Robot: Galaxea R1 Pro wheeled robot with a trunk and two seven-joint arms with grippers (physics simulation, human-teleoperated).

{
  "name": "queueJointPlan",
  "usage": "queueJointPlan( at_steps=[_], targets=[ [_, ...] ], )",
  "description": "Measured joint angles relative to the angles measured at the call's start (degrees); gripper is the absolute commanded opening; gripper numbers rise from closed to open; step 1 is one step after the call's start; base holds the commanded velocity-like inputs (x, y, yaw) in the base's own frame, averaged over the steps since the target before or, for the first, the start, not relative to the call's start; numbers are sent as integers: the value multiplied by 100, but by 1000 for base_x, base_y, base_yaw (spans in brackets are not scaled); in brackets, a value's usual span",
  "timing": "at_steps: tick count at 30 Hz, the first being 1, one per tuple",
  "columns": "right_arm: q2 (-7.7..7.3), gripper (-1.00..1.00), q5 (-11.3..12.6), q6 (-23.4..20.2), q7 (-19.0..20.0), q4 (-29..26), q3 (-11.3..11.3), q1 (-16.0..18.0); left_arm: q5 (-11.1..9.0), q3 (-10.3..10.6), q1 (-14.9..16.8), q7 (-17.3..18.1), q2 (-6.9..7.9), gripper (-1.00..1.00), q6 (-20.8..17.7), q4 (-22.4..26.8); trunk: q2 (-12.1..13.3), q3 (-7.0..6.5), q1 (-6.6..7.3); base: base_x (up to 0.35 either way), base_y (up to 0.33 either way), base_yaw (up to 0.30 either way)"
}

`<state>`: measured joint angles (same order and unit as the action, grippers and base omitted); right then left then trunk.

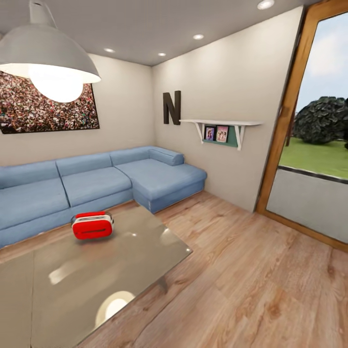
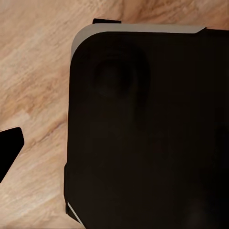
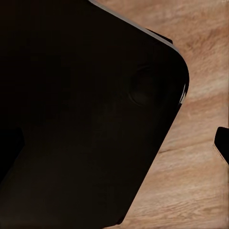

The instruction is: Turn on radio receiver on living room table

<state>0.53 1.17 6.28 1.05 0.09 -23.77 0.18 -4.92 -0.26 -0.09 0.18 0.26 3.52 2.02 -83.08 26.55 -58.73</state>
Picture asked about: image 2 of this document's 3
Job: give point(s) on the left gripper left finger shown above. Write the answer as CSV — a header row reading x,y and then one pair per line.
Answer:
x,y
11,143

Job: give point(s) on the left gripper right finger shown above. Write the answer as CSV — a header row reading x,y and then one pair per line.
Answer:
x,y
222,142

